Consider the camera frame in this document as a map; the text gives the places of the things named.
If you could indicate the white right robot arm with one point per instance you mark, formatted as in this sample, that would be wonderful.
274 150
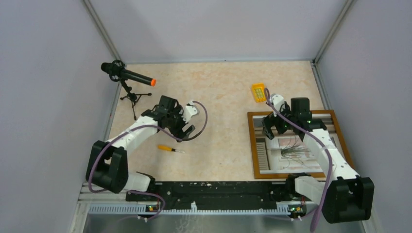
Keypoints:
345 196

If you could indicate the aluminium front rail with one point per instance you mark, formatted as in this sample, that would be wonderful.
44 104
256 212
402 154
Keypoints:
107 202

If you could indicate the black microphone orange tip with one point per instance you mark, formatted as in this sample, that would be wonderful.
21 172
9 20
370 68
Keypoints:
117 72

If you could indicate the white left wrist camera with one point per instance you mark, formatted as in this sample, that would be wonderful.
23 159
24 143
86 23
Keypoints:
189 111

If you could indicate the black mini tripod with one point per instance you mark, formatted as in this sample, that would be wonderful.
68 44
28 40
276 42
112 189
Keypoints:
132 97

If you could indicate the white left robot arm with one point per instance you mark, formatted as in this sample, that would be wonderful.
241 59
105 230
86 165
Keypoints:
108 168

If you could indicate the yellow plastic box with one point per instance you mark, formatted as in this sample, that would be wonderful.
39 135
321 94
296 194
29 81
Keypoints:
258 92

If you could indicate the orange handled screwdriver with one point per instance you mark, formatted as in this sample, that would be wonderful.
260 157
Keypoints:
167 148

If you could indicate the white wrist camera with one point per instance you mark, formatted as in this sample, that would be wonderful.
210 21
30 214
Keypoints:
277 102
189 111

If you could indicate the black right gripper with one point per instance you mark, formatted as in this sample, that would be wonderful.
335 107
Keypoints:
268 131

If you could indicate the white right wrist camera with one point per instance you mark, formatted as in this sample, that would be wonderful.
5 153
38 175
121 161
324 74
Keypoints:
277 102

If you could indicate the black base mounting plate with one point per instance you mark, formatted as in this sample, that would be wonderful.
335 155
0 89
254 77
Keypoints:
244 195

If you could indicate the wooden picture frame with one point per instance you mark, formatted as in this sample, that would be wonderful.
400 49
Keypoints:
281 156

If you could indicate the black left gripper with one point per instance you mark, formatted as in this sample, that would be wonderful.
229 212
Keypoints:
178 111

